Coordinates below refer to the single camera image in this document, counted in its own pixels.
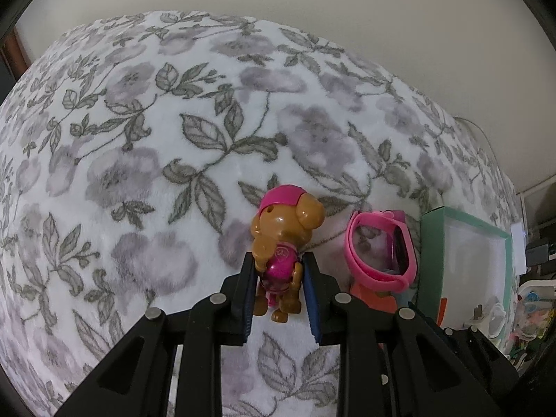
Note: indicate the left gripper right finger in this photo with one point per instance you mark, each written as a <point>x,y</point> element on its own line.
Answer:
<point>391,364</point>

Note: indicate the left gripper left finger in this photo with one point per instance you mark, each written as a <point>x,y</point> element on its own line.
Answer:
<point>171,360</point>

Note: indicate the orange blue toy block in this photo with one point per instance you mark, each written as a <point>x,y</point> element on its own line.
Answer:
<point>441,311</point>

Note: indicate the pink kids watch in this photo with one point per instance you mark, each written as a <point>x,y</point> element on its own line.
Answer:
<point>379,251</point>

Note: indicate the black power adapter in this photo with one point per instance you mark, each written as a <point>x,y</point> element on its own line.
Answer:
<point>477,315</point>

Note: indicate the brown pink puppy figurine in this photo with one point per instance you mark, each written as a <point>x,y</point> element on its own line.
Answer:
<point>284,222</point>

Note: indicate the colourful toy pile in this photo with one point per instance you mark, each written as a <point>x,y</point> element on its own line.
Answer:
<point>535,311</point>

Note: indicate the teal shallow cardboard tray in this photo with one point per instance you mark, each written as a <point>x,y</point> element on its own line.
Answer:
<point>468,261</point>

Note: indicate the floral grey white blanket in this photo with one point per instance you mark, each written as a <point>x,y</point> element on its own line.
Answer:
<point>136,150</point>

